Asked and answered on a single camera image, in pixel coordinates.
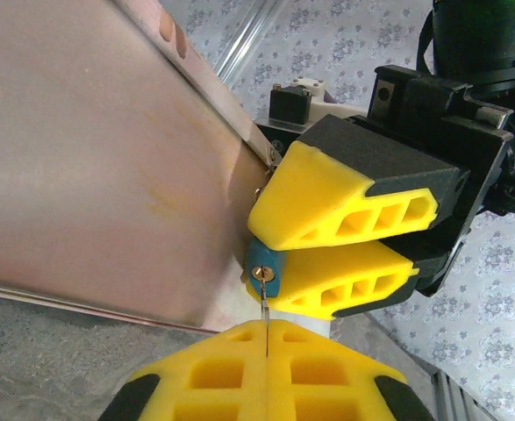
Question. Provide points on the aluminium frame post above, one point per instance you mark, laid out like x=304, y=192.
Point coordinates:
x=244, y=44

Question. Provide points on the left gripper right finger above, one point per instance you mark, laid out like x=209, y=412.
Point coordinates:
x=318, y=373

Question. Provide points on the small blue padlock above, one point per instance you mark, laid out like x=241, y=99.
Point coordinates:
x=253, y=255

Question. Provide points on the aluminium table edge rail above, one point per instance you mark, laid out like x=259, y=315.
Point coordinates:
x=459, y=394

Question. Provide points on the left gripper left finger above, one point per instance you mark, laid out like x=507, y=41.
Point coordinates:
x=222, y=373

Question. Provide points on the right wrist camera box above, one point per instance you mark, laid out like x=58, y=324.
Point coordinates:
x=290, y=105

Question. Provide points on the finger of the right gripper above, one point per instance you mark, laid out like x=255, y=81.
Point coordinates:
x=309, y=267
x=309, y=184

